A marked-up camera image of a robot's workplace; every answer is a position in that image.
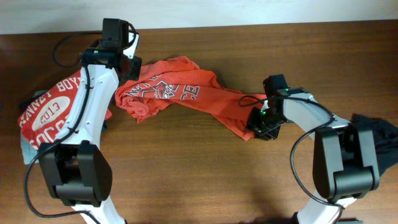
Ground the orange t-shirt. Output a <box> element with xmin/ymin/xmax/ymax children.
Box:
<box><xmin>114</xmin><ymin>56</ymin><xmax>255</xmax><ymax>141</ymax></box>

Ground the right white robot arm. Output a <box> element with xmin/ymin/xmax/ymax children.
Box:
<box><xmin>239</xmin><ymin>88</ymin><xmax>380</xmax><ymax>223</ymax></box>

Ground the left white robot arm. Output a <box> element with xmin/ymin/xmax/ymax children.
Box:
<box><xmin>39</xmin><ymin>47</ymin><xmax>142</xmax><ymax>223</ymax></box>

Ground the folded navy shirt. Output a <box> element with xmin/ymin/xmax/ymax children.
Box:
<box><xmin>19</xmin><ymin>90</ymin><xmax>112</xmax><ymax>131</ymax></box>

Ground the folded red soccer shirt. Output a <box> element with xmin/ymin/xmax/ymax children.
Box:
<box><xmin>18</xmin><ymin>65</ymin><xmax>119</xmax><ymax>150</ymax></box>

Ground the crumpled dark green shirt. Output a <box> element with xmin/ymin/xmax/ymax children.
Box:
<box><xmin>351</xmin><ymin>114</ymin><xmax>397</xmax><ymax>175</ymax></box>

